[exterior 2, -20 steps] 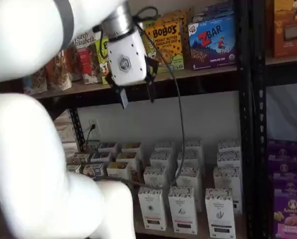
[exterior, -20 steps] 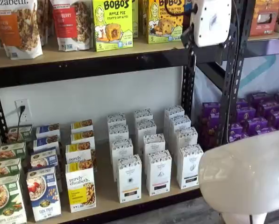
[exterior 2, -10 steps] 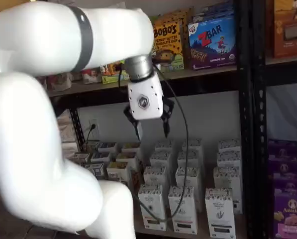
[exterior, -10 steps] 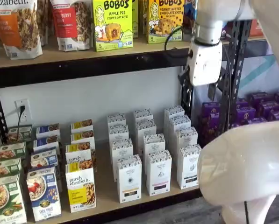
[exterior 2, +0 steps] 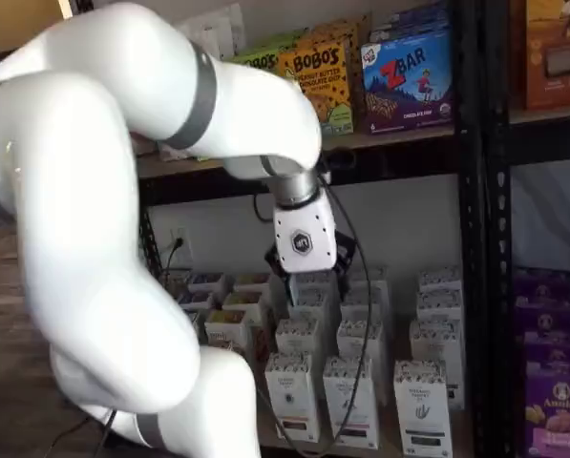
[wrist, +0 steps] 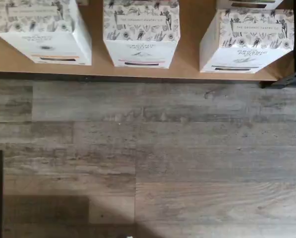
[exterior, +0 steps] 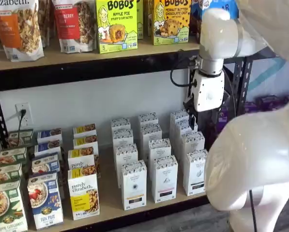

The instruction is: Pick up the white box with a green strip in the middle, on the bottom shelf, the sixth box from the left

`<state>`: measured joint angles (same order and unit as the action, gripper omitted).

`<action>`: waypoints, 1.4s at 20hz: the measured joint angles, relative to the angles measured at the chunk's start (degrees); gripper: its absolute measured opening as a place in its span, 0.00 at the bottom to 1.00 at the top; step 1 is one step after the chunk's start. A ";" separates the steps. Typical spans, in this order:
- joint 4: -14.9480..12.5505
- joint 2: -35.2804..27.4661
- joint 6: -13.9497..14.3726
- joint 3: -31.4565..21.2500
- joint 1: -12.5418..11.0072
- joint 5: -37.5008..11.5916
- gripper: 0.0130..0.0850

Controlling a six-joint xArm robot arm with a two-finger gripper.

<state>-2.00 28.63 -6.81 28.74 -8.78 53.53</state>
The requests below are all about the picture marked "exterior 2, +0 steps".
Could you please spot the purely elizabeth yellow box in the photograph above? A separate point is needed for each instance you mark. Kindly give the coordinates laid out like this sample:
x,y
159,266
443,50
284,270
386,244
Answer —
x,y
225,334
251,281
241,300

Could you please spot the yellow Bobo's peanut butter box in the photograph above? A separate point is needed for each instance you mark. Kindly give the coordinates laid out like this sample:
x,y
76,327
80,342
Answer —
x,y
342,28
318,81

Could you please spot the blue ZBar box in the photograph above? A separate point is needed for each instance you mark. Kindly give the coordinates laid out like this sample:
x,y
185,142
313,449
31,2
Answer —
x,y
408,21
408,81

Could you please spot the white wall outlet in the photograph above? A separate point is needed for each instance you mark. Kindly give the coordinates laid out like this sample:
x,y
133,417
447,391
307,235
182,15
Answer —
x,y
186,250

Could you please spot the purple Annie's snack box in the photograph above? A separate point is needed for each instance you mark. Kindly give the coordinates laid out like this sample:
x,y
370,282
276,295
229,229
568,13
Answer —
x,y
556,420
556,353
544,315
542,281

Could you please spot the white box green strip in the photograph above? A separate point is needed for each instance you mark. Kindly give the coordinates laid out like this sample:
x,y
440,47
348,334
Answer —
x,y
439,279
439,305
435,339
423,410

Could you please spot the orange snack box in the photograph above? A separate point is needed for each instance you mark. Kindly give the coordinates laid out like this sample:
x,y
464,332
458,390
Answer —
x,y
556,57

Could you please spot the white box yellow strip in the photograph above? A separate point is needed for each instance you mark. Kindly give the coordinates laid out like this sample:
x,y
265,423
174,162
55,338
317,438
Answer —
x,y
291,396
315,281
296,334
313,305

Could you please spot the white box pink strip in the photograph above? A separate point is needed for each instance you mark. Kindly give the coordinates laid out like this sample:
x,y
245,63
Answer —
x,y
356,334
358,303
381,276
344,410

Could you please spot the green Bobo's apple pie box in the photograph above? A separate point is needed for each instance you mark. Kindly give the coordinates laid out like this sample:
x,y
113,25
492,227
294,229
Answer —
x,y
256,62

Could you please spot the blue flax plus oatmeal box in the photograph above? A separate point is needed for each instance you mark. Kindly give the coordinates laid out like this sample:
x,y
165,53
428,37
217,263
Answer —
x,y
205,281
194,299

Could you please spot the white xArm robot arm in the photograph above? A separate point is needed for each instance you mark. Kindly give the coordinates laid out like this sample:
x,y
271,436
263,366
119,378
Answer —
x,y
84,214

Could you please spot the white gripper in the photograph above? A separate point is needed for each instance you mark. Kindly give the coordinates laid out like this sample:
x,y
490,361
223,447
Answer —
x,y
308,238

